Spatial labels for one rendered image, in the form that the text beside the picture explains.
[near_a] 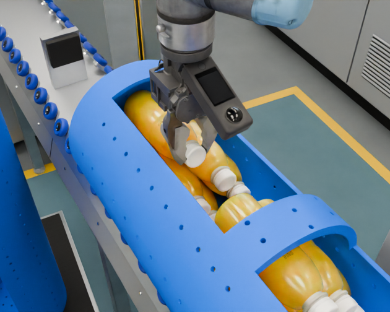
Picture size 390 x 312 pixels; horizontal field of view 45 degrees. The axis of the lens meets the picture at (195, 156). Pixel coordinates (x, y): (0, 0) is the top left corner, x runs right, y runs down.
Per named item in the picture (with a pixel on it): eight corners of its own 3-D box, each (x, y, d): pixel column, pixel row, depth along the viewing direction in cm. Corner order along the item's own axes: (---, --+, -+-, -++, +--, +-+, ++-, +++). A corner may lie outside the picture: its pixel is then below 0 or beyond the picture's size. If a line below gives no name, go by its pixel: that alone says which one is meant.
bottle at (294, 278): (250, 213, 75) (332, 306, 64) (213, 233, 73) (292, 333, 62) (253, 184, 70) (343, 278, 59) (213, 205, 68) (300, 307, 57)
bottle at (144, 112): (162, 106, 93) (215, 150, 80) (135, 130, 93) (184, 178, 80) (143, 82, 88) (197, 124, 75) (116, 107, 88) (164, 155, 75)
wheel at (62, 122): (64, 115, 117) (57, 113, 115) (71, 125, 114) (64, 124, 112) (57, 130, 118) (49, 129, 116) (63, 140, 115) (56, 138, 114)
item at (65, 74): (85, 74, 137) (75, 26, 127) (90, 81, 135) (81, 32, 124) (51, 85, 134) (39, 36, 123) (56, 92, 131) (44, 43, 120)
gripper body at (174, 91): (191, 86, 77) (190, 17, 68) (221, 114, 72) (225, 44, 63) (149, 101, 74) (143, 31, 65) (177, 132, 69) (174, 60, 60)
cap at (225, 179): (223, 185, 85) (229, 191, 84) (208, 184, 83) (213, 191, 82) (233, 168, 84) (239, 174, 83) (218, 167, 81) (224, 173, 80)
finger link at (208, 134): (203, 129, 82) (195, 90, 75) (223, 149, 79) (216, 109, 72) (188, 138, 81) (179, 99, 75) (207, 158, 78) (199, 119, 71)
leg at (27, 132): (43, 164, 242) (10, 59, 198) (47, 171, 238) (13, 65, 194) (32, 169, 239) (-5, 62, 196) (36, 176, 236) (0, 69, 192)
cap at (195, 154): (203, 150, 79) (209, 155, 78) (186, 166, 79) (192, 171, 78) (193, 137, 76) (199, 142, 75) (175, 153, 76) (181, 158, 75)
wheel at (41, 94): (44, 85, 126) (37, 83, 124) (50, 93, 123) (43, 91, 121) (37, 99, 127) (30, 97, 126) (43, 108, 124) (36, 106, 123)
